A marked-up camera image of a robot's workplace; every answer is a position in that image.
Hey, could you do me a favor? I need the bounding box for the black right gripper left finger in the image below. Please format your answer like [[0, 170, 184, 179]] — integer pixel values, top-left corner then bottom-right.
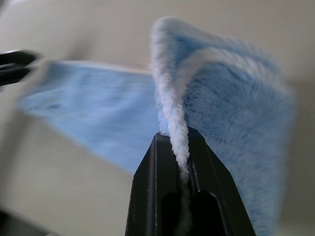
[[125, 133, 184, 236]]

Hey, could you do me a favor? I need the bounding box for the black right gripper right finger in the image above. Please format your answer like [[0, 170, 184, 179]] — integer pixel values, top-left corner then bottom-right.
[[185, 126, 251, 236]]

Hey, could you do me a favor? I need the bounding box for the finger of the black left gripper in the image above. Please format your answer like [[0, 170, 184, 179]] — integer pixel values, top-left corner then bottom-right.
[[0, 50, 41, 67], [0, 66, 34, 87]]

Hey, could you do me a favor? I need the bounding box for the blue fluffy towel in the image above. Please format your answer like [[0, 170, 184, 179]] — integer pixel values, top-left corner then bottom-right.
[[16, 16, 298, 222]]

